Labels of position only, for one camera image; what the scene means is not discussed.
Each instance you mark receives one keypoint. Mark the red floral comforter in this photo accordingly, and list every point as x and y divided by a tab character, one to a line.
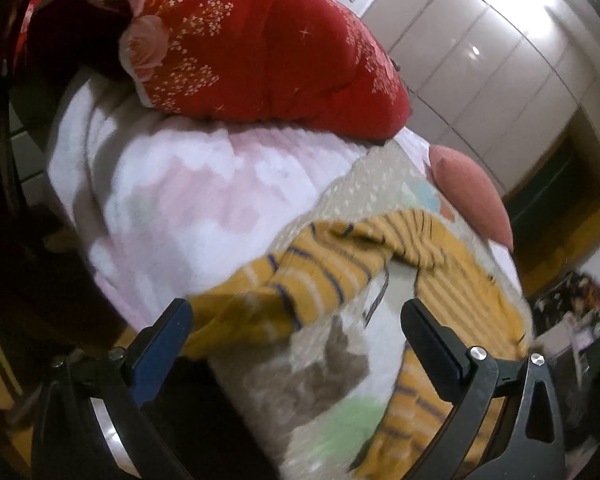
310	62

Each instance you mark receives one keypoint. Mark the pink corduroy pillow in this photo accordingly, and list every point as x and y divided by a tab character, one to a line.
472	193

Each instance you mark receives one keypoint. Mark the wooden door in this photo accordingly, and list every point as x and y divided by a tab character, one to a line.
555	247

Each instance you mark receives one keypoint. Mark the yellow striped knit sweater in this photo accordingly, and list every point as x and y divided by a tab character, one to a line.
271	299

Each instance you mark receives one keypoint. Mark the patchwork quilted bedspread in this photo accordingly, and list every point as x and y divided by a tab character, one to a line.
344	398

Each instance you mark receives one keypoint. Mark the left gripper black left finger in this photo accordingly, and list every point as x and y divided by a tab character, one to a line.
69	443

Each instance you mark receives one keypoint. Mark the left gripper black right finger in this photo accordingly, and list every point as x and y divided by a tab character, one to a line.
527	441

